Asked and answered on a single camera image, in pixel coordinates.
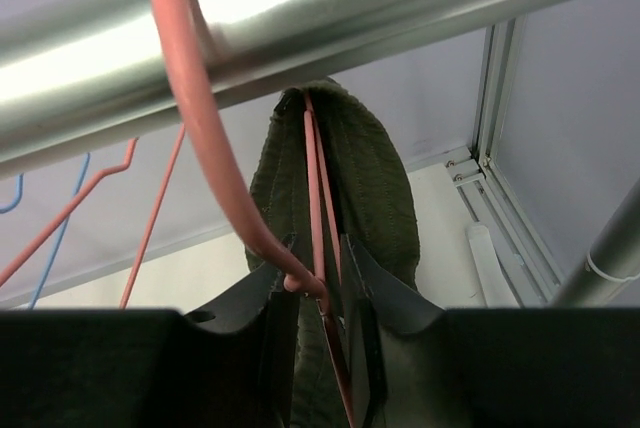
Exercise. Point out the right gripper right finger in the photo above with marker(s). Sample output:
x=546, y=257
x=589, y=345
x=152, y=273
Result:
x=387, y=325

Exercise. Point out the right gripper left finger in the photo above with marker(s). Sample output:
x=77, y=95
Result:
x=246, y=363

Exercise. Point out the pink wire hanger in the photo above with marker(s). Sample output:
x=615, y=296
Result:
x=103, y=230
x=187, y=44

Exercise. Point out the dark green shorts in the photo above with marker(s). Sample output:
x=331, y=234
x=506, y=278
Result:
x=372, y=200

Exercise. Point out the metal clothes rack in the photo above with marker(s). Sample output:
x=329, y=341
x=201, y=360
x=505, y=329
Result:
x=523, y=114

